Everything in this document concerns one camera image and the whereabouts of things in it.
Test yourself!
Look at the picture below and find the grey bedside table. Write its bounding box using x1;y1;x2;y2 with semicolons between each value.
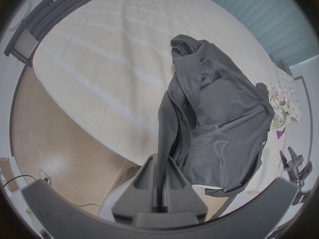
269;55;291;70

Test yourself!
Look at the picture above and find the bed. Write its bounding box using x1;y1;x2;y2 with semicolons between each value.
32;0;313;201

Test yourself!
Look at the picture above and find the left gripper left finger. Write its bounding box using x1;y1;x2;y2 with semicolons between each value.
111;154;158;215

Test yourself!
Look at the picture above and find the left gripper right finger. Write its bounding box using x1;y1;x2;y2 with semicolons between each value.
163;156;208;213

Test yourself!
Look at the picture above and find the white printed pyjama garment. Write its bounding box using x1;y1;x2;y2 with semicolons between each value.
267;84;291;131

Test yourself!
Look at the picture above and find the round white mirror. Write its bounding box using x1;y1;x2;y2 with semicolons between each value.
9;0;33;31

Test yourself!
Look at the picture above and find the white printed pillow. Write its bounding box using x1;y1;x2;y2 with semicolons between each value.
276;64;303;124

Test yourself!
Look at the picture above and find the black T-shirt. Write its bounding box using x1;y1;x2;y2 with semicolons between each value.
158;34;275;199

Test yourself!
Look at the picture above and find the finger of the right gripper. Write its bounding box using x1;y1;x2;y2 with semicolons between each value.
288;147;303;167
280;150;291;172

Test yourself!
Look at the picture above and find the blue-green curtain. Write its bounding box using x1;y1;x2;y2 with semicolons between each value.
199;0;319;67

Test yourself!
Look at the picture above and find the black chest of drawers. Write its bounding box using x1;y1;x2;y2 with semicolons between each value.
4;0;94;67

